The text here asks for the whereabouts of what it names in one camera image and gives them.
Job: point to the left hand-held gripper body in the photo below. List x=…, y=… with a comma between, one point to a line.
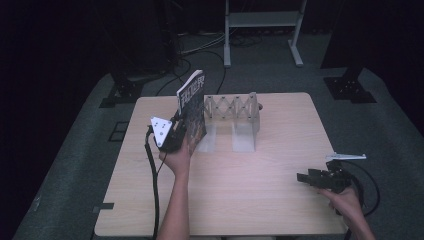
x=171, y=136

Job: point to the person's right hand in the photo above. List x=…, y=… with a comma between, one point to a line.
x=346, y=203

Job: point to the dark illustrated magazine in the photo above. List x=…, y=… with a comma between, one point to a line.
x=195, y=110

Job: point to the person's left hand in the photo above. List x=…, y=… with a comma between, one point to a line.
x=178, y=163

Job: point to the white metal stand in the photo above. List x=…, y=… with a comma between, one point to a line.
x=263, y=19

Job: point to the translucent expandable book stand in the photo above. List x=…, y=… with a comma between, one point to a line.
x=245, y=136

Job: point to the small brown object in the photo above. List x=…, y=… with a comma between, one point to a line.
x=260, y=106

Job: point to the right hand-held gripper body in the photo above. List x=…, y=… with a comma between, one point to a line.
x=335, y=180

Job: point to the black stand base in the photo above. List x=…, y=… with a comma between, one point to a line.
x=123, y=93
x=348, y=88

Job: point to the black tape frame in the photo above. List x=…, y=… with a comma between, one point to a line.
x=119, y=131

